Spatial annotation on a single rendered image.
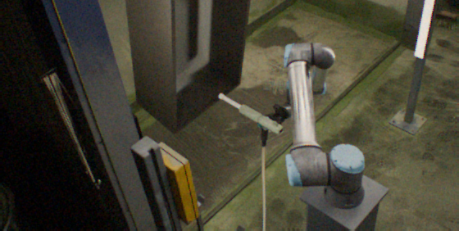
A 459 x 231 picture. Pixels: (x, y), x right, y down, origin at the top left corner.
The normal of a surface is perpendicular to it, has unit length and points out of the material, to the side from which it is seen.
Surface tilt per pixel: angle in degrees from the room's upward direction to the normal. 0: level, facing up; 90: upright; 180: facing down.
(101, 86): 90
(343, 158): 5
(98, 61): 90
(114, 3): 57
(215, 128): 0
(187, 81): 12
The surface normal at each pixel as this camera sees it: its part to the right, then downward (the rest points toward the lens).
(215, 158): -0.09, -0.74
